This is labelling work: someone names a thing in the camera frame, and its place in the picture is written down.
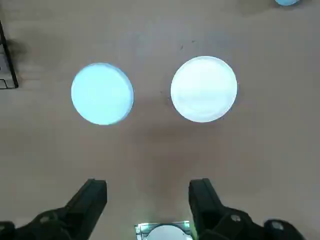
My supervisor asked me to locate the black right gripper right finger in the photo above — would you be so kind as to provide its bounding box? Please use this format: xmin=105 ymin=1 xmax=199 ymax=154
xmin=188 ymin=177 xmax=305 ymax=240

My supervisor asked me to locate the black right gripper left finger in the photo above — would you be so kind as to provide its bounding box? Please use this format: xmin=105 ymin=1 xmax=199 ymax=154
xmin=0 ymin=178 xmax=108 ymax=240

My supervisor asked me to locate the white plate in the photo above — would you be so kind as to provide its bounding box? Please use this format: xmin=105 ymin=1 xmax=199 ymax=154
xmin=170 ymin=55 xmax=238 ymax=123

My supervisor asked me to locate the blue plate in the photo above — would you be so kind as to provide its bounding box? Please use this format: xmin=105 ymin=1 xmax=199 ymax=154
xmin=70 ymin=62 xmax=135 ymax=126

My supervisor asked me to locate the black wire cup rack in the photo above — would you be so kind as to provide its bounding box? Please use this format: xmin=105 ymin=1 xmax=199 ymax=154
xmin=0 ymin=19 xmax=20 ymax=90

